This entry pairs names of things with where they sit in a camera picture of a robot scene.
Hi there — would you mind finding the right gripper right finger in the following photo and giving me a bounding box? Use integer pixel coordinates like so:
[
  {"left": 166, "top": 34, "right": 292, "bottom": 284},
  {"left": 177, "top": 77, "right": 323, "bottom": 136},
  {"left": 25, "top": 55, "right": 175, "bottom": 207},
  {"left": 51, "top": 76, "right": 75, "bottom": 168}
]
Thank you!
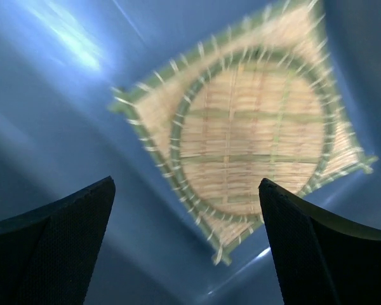
[{"left": 258, "top": 179, "right": 381, "bottom": 304}]

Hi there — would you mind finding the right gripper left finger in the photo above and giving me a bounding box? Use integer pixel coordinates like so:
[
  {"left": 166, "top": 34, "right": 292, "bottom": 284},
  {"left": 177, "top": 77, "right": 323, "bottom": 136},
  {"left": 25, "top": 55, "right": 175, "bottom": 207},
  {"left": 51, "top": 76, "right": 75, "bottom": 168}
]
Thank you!
[{"left": 0, "top": 177, "right": 116, "bottom": 304}]

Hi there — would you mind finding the round green-rimmed bamboo plate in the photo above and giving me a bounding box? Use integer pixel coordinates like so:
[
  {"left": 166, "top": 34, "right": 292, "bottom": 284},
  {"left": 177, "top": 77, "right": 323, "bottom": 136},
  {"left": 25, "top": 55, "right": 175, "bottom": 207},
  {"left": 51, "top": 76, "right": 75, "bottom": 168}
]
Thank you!
[{"left": 169, "top": 46, "right": 336, "bottom": 222}]

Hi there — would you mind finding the square bamboo mat tray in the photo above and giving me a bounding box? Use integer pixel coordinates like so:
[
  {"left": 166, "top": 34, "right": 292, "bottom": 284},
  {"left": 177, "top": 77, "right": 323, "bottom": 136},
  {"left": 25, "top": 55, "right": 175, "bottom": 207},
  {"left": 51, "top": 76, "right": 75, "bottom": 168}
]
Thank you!
[{"left": 112, "top": 1, "right": 377, "bottom": 264}]

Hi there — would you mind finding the grey plastic bin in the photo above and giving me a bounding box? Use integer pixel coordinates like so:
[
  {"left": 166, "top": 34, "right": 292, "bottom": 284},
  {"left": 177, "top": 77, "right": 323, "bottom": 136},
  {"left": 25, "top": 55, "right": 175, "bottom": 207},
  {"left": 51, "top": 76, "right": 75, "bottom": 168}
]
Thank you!
[{"left": 0, "top": 0, "right": 381, "bottom": 305}]

